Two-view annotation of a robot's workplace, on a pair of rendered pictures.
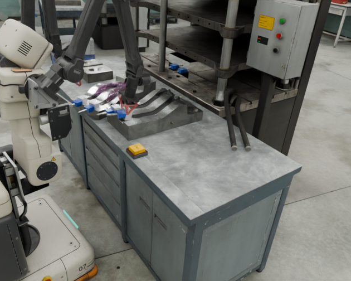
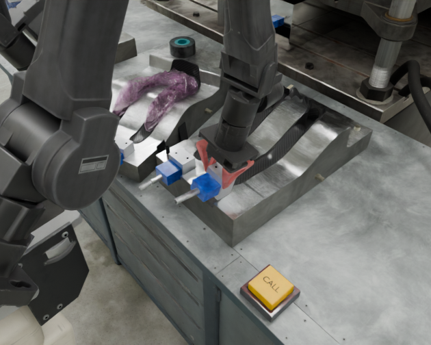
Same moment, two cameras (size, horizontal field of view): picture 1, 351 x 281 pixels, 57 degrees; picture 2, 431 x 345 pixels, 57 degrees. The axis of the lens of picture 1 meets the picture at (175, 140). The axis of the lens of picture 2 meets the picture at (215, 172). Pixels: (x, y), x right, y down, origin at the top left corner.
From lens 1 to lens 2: 1.01 m
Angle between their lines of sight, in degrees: 12
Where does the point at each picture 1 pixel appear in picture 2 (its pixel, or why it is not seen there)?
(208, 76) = (321, 27)
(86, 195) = (119, 280)
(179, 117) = (332, 158)
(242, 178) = not seen: outside the picture
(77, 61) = (89, 125)
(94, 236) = not seen: outside the picture
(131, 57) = (251, 42)
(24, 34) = not seen: outside the picture
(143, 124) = (264, 201)
